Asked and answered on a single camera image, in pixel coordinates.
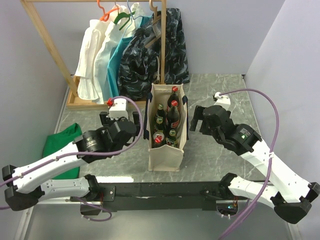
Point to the green cloth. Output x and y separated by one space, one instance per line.
58 141

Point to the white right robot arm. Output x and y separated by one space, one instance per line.
288 194

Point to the wooden clothes rack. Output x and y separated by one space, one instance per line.
73 102

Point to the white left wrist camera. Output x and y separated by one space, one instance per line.
117 108

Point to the green glass bottle yellow label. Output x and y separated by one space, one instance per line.
160 112

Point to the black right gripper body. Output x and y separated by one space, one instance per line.
218 136

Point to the pale white blouse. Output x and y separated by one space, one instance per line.
103 57

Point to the orange hanger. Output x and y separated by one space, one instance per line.
106 14

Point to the dark cola bottle red cap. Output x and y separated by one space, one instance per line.
173 97

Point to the white ruffled shirt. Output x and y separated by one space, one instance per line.
88 88

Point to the beige canvas tote bag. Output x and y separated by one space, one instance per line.
165 157

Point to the green hanger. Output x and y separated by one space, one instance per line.
123 18

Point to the cola bottle front red cap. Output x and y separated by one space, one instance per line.
173 117

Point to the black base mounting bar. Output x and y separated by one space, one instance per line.
162 193

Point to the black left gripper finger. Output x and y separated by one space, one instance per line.
136 120
104 118

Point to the wooden hanger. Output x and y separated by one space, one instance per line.
156 30

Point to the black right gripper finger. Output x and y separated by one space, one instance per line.
197 115
203 128

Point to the silver blue energy drink can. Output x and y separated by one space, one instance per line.
158 139

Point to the aluminium rail frame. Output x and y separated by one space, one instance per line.
132 218

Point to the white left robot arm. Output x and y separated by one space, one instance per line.
28 185

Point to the teal shirt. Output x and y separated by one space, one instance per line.
118 44

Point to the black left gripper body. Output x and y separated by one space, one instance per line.
108 124

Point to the dark patterned shirt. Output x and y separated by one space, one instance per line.
139 64

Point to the blue wire hanger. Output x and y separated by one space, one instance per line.
136 13

